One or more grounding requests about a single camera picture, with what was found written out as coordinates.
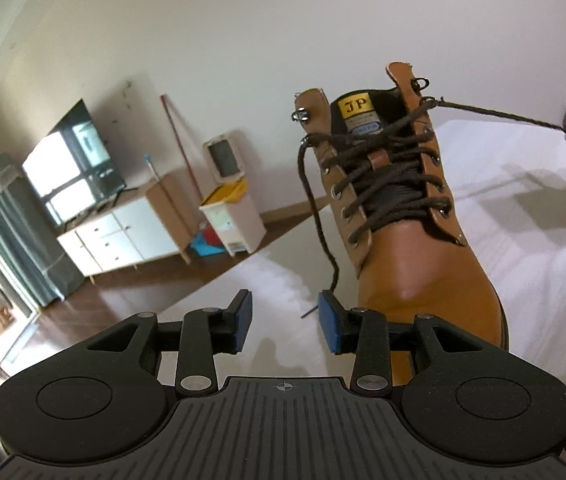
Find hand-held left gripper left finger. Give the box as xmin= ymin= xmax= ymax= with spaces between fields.
xmin=86 ymin=289 xmax=254 ymax=399

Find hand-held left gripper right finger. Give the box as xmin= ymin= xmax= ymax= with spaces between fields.
xmin=318 ymin=291 xmax=484 ymax=399

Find brown leather boot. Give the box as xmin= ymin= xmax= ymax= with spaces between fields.
xmin=293 ymin=61 xmax=510 ymax=387

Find dark brown shoelace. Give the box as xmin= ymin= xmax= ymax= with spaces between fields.
xmin=295 ymin=95 xmax=566 ymax=321

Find blue dustpan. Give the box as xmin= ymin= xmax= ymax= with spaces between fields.
xmin=190 ymin=234 xmax=231 ymax=259

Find white pedal trash bin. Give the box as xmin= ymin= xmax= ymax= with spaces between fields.
xmin=199 ymin=130 xmax=268 ymax=259

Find white wooden cabinet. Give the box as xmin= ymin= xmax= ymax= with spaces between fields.
xmin=57 ymin=169 xmax=200 ymax=288

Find flat screen television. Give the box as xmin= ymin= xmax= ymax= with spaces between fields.
xmin=22 ymin=99 xmax=126 ymax=228

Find grey curtain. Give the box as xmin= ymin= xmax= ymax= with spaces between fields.
xmin=0 ymin=120 xmax=84 ymax=308

